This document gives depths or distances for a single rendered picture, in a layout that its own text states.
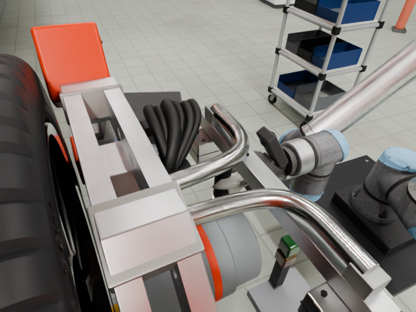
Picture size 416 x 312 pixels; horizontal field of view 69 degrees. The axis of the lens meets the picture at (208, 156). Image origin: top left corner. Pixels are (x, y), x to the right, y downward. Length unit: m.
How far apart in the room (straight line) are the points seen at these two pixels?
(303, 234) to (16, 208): 0.31
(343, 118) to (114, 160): 0.73
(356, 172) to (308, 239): 1.28
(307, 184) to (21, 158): 0.74
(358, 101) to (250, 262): 0.59
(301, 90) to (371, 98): 1.56
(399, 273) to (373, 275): 0.98
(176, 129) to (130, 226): 0.26
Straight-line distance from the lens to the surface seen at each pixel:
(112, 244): 0.20
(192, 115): 0.46
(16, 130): 0.22
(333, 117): 0.93
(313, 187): 0.86
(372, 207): 1.35
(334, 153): 0.80
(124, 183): 0.30
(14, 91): 0.26
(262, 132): 0.65
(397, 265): 1.36
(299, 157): 0.73
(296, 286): 0.98
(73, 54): 0.42
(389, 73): 0.93
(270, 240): 1.60
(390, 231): 1.39
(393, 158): 1.25
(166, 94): 1.97
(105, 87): 0.36
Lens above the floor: 1.28
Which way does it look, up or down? 40 degrees down
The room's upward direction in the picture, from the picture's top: 3 degrees clockwise
